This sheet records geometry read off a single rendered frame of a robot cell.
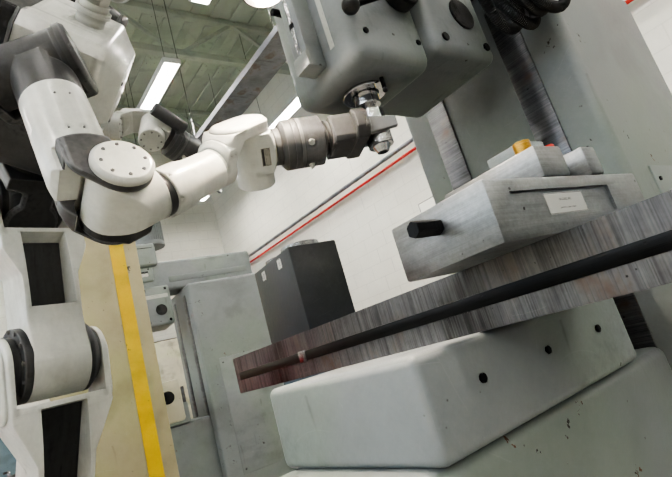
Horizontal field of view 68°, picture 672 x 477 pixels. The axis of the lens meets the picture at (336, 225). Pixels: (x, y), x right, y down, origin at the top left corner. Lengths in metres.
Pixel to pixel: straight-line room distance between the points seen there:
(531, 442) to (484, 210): 0.32
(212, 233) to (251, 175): 10.26
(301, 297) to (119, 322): 1.45
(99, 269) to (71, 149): 1.77
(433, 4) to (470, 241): 0.62
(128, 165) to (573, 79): 0.85
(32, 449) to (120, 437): 1.26
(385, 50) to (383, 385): 0.56
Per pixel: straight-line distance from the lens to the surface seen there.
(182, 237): 10.84
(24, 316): 1.13
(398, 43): 0.95
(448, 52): 1.03
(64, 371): 1.12
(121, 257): 2.48
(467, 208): 0.55
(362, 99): 0.94
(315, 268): 1.09
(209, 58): 7.96
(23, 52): 0.89
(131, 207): 0.69
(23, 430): 1.11
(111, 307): 2.42
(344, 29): 0.90
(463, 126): 1.28
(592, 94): 1.13
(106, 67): 1.01
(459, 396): 0.61
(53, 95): 0.80
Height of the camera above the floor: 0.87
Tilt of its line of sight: 14 degrees up
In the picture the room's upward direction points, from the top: 16 degrees counter-clockwise
